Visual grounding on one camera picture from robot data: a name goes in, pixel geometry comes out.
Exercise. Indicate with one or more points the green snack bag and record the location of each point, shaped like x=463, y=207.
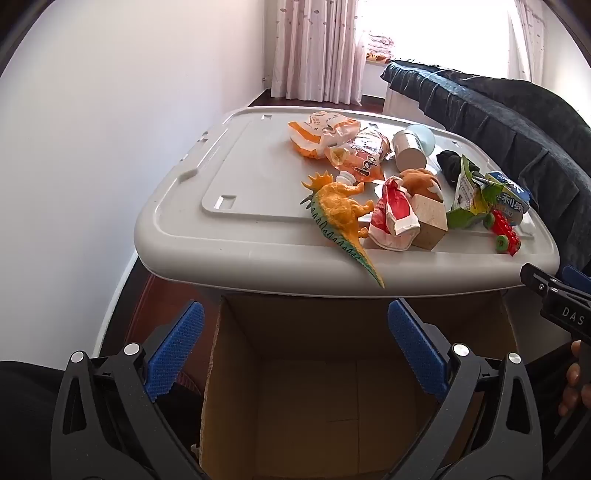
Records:
x=466, y=194

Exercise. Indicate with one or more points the pink folded cloth pile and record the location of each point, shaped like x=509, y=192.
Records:
x=381, y=46

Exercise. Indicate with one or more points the person's right hand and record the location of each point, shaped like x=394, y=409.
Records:
x=571, y=383

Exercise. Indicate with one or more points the pink patterned curtain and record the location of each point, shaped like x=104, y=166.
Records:
x=526, y=37
x=314, y=46

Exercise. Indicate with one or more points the white furniture panel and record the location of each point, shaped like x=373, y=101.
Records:
x=404, y=108

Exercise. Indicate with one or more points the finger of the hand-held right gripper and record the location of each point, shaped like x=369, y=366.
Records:
x=535, y=277
x=577, y=279

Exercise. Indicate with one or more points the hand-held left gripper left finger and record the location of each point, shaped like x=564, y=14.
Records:
x=178, y=350

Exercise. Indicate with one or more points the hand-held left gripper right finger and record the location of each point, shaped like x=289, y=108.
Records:
x=415, y=350

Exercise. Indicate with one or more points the small white bottle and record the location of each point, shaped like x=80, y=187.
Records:
x=348, y=177

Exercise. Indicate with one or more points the orange toy dinosaur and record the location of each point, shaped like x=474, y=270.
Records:
x=339, y=210

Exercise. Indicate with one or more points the person's left leg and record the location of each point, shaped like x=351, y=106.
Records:
x=27, y=415

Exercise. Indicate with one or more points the brown cardboard box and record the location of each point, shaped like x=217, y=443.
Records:
x=323, y=378

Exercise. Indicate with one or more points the wooden block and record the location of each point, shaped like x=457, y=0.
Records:
x=429, y=221

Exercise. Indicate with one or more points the orange and white snack packet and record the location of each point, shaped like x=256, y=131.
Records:
x=364, y=154

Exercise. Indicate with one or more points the red toy car green wheels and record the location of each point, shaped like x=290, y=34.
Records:
x=505, y=233

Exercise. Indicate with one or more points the light blue ball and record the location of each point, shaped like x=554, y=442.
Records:
x=427, y=136

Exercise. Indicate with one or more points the person's leg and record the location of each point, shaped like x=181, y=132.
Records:
x=27, y=415
x=549, y=438

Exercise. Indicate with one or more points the black cloth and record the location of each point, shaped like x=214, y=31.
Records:
x=450, y=166

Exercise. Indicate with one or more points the red and white wrapper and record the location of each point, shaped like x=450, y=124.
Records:
x=392, y=217

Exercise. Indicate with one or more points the blue and green milk carton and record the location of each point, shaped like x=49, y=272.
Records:
x=510, y=196

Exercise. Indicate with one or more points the orange snack bag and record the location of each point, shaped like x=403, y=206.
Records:
x=318, y=131

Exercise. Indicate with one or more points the metal can with lid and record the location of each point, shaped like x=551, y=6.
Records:
x=408, y=152

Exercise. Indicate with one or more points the brown plush toy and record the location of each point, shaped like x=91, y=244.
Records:
x=420, y=182

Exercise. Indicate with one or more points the person's right leg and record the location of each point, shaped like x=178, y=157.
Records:
x=549, y=438

